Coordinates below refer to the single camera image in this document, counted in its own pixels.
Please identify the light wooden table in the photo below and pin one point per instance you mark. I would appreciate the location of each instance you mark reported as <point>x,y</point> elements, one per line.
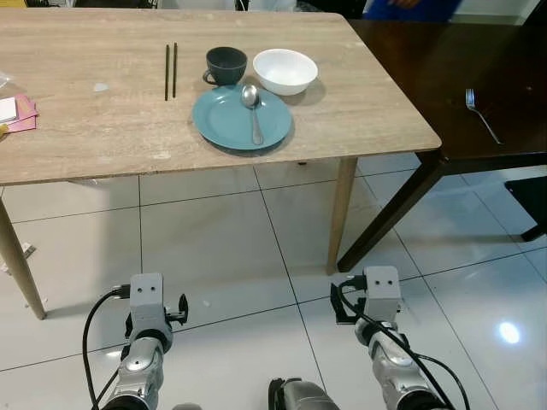
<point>102,128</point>

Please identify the robot left leg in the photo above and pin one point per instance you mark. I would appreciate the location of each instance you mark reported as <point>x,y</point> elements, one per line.
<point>186,407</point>

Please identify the black chopstick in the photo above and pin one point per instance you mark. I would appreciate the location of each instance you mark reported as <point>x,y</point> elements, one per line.
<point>167,73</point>
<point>175,70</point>

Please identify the robot leg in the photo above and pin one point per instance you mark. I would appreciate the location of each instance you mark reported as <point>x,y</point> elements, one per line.
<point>186,407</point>
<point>299,397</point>

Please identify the black chair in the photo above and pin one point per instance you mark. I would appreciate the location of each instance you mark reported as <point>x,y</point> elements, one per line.
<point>532,201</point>

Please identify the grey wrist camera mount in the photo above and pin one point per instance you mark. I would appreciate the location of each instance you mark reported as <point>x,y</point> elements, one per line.
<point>145,295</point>
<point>382,290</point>

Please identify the white bowl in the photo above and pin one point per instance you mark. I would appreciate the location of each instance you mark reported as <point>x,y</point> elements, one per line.
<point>285,70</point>

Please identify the dark grey mug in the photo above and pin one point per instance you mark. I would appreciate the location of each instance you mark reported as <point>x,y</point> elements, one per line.
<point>226,67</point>

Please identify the white note pad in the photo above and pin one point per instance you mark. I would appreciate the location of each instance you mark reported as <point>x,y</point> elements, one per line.
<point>7,111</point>

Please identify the pink paper sheets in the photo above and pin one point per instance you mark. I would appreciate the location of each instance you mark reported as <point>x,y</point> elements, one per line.
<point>26,115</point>

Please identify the robot right leg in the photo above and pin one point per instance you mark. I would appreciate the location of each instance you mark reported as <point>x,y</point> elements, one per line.
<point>299,397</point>

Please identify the dark wooden table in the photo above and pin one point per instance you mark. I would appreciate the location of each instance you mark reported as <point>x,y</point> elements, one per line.
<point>444,77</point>

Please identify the blue plate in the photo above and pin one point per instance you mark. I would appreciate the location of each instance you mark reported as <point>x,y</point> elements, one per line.
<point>222,121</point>

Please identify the person in blue shirt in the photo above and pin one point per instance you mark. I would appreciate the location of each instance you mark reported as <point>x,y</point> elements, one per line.
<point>410,8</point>

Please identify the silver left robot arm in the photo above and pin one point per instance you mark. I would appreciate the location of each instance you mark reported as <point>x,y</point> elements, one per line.
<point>141,367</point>

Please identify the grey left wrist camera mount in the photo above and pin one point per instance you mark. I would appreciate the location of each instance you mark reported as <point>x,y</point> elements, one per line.
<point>145,295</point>

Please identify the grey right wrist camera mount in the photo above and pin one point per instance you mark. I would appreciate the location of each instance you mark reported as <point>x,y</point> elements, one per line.
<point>382,290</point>

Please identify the silver fork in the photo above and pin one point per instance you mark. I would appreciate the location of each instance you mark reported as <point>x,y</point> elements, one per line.
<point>471,101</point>

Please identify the silver spoon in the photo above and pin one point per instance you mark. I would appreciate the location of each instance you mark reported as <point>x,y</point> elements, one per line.
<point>249,96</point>

